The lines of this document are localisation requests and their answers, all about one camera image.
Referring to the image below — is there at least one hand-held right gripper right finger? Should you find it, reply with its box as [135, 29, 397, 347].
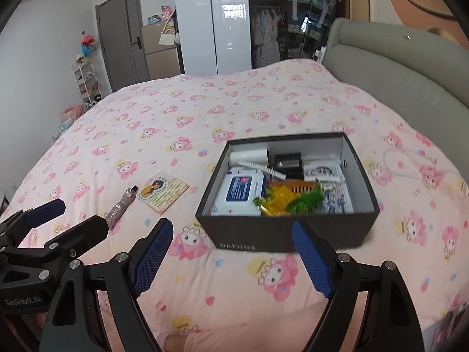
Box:
[292, 220, 426, 352]

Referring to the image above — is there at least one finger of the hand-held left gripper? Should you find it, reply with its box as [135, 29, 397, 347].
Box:
[0, 199, 67, 246]
[44, 215, 110, 262]

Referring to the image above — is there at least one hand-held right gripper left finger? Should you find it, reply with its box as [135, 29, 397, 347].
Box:
[38, 218, 174, 352]

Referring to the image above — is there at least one small silver tube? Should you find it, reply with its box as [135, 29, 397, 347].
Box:
[104, 186, 139, 228]

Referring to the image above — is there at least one orange printed card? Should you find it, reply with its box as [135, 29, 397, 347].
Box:
[147, 177, 190, 214]

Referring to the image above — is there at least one cartoon character card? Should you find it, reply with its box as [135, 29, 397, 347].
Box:
[137, 177, 172, 202]

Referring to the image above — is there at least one black cardboard box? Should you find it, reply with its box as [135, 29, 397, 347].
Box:
[195, 132, 379, 253]

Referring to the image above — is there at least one white blue striped packet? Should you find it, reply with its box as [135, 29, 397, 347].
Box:
[322, 182, 354, 213]

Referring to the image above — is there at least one orange comb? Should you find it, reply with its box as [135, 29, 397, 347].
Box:
[267, 179, 317, 197]

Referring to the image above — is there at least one white printed packet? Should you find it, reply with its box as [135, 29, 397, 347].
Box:
[303, 161, 345, 183]

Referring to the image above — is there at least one small black box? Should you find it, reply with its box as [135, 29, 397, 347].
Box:
[273, 152, 304, 180]

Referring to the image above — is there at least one pile of plush toys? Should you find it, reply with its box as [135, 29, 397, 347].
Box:
[53, 103, 89, 140]

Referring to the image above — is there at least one white blue wet wipes pack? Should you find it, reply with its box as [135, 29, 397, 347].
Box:
[210, 170, 267, 216]

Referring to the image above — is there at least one white plastic strip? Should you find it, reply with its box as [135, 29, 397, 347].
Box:
[238, 160, 284, 180]

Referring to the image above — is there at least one white shelf rack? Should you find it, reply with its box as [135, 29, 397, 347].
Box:
[71, 57, 103, 105]

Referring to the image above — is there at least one pale printed cloth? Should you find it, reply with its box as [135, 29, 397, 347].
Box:
[421, 293, 469, 352]

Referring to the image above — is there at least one red pink toy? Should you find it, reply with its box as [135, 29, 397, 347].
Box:
[79, 33, 98, 57]

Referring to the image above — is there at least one beige cabinet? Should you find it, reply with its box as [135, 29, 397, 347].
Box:
[141, 22, 184, 81]

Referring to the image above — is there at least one grey door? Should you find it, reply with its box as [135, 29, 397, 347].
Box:
[95, 0, 151, 94]

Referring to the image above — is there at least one grey padded headboard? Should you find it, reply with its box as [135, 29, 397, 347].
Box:
[322, 18, 469, 155]

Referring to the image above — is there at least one white handbag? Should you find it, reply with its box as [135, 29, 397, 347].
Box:
[158, 26, 176, 46]

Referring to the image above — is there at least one white glossy wardrobe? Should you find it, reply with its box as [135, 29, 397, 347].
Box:
[173, 0, 253, 76]

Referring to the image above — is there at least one dark glass display cabinet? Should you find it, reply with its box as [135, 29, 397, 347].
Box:
[246, 0, 347, 70]

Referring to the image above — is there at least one white cable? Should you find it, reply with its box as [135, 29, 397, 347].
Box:
[383, 147, 438, 180]

